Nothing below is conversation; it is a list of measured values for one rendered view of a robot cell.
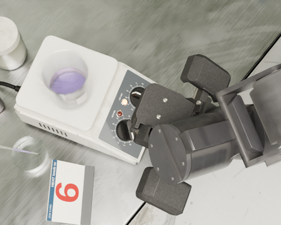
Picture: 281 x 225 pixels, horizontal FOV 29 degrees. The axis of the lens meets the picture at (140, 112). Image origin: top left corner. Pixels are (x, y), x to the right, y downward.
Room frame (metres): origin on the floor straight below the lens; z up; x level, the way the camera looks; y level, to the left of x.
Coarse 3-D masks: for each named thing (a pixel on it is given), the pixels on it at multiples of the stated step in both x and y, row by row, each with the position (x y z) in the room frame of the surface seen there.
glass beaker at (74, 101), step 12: (48, 60) 0.28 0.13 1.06; (60, 60) 0.28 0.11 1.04; (72, 60) 0.29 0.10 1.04; (84, 60) 0.28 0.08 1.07; (36, 72) 0.26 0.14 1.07; (48, 72) 0.27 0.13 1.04; (84, 72) 0.28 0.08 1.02; (48, 84) 0.26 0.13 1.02; (84, 84) 0.24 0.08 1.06; (60, 96) 0.23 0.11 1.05; (72, 96) 0.23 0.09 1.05; (84, 96) 0.24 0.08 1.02; (60, 108) 0.23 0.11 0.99; (72, 108) 0.23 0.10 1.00
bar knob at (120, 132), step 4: (124, 120) 0.23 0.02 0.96; (128, 120) 0.22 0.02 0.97; (120, 124) 0.22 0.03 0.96; (124, 124) 0.22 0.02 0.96; (128, 124) 0.22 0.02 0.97; (116, 128) 0.21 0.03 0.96; (120, 128) 0.22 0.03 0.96; (124, 128) 0.22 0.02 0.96; (128, 128) 0.21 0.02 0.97; (116, 132) 0.21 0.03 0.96; (120, 132) 0.21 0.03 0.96; (124, 132) 0.21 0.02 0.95; (128, 132) 0.21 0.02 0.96; (120, 136) 0.20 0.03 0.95; (124, 136) 0.20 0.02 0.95; (128, 136) 0.20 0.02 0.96; (132, 136) 0.20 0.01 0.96; (124, 140) 0.20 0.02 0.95; (128, 140) 0.20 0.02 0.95; (132, 140) 0.20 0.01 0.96
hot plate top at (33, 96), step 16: (48, 48) 0.33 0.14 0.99; (64, 48) 0.33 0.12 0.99; (80, 48) 0.33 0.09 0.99; (32, 64) 0.30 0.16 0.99; (96, 64) 0.30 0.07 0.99; (112, 64) 0.30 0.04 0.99; (32, 80) 0.27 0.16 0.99; (96, 80) 0.28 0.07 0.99; (112, 80) 0.28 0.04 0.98; (16, 96) 0.25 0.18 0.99; (32, 96) 0.25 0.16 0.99; (48, 96) 0.25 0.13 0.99; (96, 96) 0.25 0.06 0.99; (48, 112) 0.23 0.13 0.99; (64, 112) 0.23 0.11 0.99; (80, 112) 0.23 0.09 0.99; (96, 112) 0.23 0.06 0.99; (80, 128) 0.20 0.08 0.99
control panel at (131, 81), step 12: (132, 72) 0.30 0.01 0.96; (132, 84) 0.28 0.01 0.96; (144, 84) 0.29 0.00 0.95; (120, 96) 0.26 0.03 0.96; (120, 108) 0.25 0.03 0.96; (132, 108) 0.25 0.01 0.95; (108, 120) 0.22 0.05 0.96; (120, 120) 0.23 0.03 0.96; (108, 132) 0.21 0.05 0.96; (120, 144) 0.19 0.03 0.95; (132, 144) 0.20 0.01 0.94; (132, 156) 0.18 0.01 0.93
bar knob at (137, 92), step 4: (136, 88) 0.28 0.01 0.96; (140, 88) 0.28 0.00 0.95; (144, 88) 0.28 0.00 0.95; (132, 92) 0.27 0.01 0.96; (136, 92) 0.27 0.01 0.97; (140, 92) 0.27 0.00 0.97; (132, 96) 0.27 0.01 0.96; (136, 96) 0.26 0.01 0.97; (132, 100) 0.26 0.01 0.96; (136, 100) 0.26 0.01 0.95; (136, 104) 0.25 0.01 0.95
